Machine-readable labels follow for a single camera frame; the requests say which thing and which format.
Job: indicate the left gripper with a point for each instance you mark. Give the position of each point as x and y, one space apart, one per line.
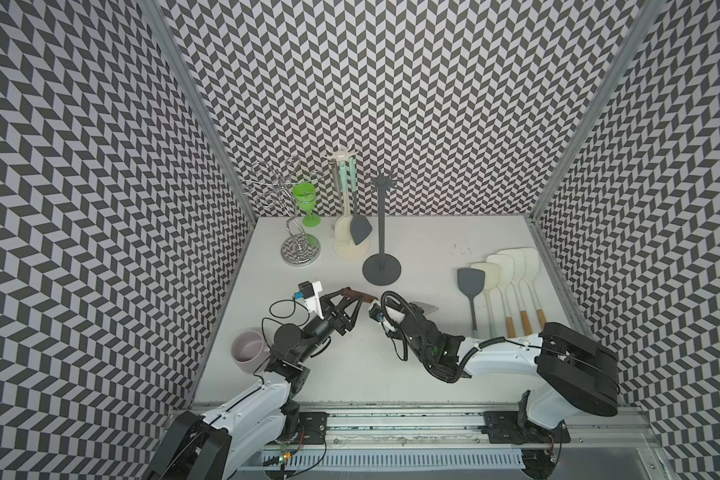
339 320

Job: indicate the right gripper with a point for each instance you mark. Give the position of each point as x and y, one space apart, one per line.
411 309

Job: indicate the dark grey utensil rack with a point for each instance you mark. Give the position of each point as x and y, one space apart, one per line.
382 269

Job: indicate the grey spatula mint handle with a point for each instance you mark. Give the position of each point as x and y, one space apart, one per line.
360 227
470 282

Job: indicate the cream utensil wooden handle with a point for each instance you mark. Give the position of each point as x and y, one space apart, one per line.
518 269

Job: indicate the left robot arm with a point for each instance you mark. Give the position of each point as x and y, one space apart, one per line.
214 444

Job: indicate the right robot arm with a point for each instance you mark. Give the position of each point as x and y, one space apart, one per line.
578 373

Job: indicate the cream utensil rack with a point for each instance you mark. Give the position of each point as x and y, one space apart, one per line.
348 251

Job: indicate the pink ceramic mug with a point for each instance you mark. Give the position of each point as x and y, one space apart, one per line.
250 351

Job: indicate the green plastic goblet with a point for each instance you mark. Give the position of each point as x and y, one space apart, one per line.
305 197

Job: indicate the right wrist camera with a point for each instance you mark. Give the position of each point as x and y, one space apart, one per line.
384 322

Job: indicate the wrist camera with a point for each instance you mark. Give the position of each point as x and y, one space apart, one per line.
310 293
384 322

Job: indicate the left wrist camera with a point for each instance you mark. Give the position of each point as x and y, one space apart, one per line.
310 293

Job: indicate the chrome wire mug tree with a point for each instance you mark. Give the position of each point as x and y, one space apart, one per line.
299 249

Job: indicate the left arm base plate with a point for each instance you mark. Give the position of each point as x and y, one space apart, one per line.
305 428

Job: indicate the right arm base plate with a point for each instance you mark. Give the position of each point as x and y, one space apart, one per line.
503 427

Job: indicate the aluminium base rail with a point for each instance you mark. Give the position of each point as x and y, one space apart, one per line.
367 439

